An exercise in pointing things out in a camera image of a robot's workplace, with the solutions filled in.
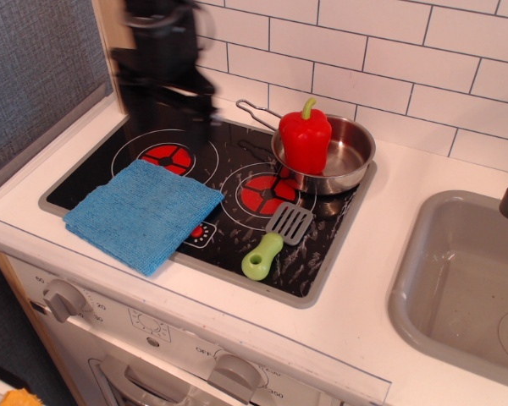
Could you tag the grey oven door handle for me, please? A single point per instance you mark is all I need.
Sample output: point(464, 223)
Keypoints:
point(145, 385)

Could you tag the grey spatula green handle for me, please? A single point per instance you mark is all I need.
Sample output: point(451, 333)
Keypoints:
point(287, 226)

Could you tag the wooden side post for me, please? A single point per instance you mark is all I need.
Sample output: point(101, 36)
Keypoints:
point(114, 33)

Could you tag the grey left oven knob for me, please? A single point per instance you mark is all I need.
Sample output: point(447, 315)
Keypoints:
point(63, 300)

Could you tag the grey sink basin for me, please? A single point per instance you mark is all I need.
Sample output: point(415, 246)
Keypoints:
point(450, 296)

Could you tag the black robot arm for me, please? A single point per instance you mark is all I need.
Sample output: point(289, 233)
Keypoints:
point(161, 69)

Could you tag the steel frying pan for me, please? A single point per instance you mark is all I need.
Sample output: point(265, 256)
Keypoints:
point(351, 151)

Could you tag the blue towel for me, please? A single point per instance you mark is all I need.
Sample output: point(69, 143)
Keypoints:
point(142, 215)

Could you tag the black toy stove top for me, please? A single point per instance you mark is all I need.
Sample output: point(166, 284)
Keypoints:
point(237, 161)

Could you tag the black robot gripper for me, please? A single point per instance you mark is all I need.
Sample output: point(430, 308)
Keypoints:
point(163, 62)

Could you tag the grey right oven knob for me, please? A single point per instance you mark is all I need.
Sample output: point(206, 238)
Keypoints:
point(235, 377)

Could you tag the red toy bell pepper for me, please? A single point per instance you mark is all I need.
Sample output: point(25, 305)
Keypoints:
point(306, 136)

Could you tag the yellow object bottom corner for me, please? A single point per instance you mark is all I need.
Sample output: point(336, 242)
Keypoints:
point(20, 397)

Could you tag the grey oven knob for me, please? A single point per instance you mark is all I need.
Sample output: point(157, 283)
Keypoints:
point(235, 377)
point(63, 300)

